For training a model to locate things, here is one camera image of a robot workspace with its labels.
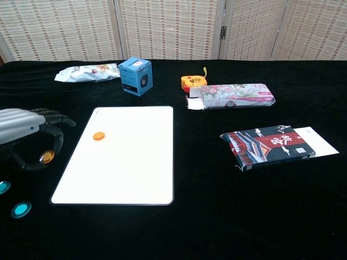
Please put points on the cyan disc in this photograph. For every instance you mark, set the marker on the cyan disc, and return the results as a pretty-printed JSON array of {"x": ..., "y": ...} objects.
[
  {"x": 3, "y": 187},
  {"x": 21, "y": 209}
]

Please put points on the white magnetic board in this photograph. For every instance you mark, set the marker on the white magnetic board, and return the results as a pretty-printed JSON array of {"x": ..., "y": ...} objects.
[{"x": 122, "y": 168}]

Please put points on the white inner box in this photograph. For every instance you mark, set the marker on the white inner box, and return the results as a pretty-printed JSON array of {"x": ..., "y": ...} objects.
[{"x": 320, "y": 143}]

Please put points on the woven folding screen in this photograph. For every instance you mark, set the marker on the woven folding screen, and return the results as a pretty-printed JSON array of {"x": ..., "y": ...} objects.
[{"x": 168, "y": 27}]

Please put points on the orange disc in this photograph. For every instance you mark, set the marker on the orange disc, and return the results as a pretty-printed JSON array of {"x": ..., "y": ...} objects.
[
  {"x": 47, "y": 157},
  {"x": 99, "y": 136}
]

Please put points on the small blue cardboard box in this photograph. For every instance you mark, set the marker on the small blue cardboard box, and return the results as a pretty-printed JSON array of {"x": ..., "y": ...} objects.
[{"x": 135, "y": 78}]

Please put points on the metal screen hinge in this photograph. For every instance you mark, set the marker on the metal screen hinge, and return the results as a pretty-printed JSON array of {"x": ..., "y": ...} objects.
[{"x": 223, "y": 32}]

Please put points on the white printed snack bag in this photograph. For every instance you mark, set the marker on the white printed snack bag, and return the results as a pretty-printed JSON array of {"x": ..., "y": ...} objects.
[{"x": 86, "y": 73}]

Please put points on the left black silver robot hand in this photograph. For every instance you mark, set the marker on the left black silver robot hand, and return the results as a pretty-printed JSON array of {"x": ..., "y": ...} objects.
[{"x": 16, "y": 124}]

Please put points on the black velvet tablecloth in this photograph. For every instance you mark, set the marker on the black velvet tablecloth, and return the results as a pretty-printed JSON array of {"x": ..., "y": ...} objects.
[{"x": 217, "y": 216}]

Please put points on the pink floral long box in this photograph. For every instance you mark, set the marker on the pink floral long box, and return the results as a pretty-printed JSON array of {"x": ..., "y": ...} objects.
[{"x": 236, "y": 94}]

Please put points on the yellow tape measure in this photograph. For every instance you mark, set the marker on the yellow tape measure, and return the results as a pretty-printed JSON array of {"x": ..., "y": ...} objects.
[{"x": 192, "y": 80}]

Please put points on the dark red patterned box sleeve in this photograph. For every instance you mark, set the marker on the dark red patterned box sleeve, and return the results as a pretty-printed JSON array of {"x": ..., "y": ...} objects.
[{"x": 265, "y": 149}]

